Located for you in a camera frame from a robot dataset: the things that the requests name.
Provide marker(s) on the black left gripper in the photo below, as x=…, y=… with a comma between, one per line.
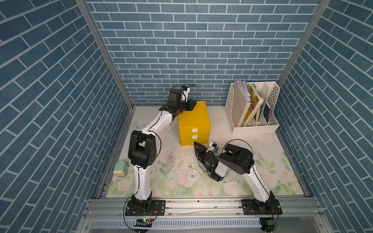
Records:
x=188, y=105

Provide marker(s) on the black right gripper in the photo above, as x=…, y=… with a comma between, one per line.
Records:
x=201, y=151

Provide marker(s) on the yellow drawer cabinet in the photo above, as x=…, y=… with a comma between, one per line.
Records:
x=194, y=126

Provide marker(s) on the white earphones coil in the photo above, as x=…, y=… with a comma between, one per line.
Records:
x=229, y=177
x=193, y=174

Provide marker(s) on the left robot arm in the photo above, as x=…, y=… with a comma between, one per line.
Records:
x=145, y=146

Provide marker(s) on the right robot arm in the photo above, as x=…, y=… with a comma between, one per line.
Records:
x=240, y=161

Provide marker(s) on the beige folder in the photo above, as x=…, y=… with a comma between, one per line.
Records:
x=241, y=102

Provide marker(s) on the white perforated file organizer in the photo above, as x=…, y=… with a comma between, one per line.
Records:
x=265, y=120

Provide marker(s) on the yellow covered book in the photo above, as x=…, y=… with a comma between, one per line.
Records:
x=255, y=104

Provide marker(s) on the green and cream box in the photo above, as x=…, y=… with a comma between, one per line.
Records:
x=121, y=169

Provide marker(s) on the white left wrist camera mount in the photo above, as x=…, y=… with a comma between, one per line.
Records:
x=181, y=91

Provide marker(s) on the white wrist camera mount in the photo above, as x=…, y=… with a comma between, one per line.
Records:
x=181, y=91
x=212, y=147

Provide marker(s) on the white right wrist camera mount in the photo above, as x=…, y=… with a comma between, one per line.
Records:
x=212, y=147

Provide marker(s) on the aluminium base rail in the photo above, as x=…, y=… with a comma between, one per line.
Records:
x=205, y=215

